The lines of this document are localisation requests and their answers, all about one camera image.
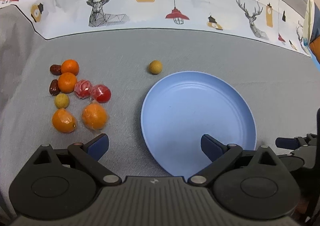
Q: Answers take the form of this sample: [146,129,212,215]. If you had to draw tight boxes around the tan longan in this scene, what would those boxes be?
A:
[148,60,163,75]
[54,93,69,109]

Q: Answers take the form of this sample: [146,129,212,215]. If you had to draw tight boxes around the red fruit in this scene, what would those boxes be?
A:
[90,84,112,103]
[74,79,92,99]

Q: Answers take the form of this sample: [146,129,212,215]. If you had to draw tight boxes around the dark red jujube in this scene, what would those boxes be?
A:
[49,79,60,96]
[49,64,62,76]

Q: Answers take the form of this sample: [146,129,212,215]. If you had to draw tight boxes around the small mandarin orange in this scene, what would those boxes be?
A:
[61,59,80,76]
[58,72,78,93]

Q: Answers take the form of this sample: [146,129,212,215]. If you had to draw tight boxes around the blue round plate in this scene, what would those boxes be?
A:
[140,71,257,179]

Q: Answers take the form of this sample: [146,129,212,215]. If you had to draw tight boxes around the grey printed sofa cover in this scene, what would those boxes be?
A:
[1,0,319,218]

